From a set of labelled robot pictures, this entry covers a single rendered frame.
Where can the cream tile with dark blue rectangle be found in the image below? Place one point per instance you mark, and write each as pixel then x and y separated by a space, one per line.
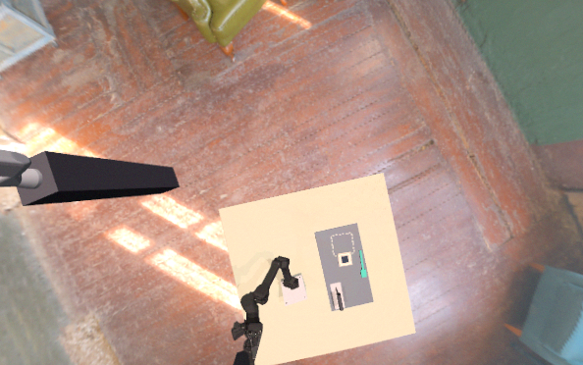
pixel 344 258

